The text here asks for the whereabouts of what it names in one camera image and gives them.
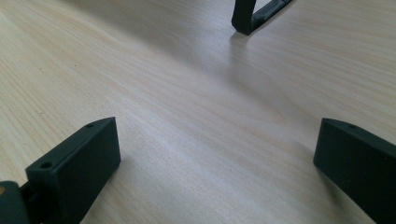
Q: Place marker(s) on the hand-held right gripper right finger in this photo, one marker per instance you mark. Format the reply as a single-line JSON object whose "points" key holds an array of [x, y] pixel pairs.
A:
{"points": [[358, 161]]}

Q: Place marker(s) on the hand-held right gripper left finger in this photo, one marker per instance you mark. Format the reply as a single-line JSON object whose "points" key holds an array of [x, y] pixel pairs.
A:
{"points": [[77, 168]]}

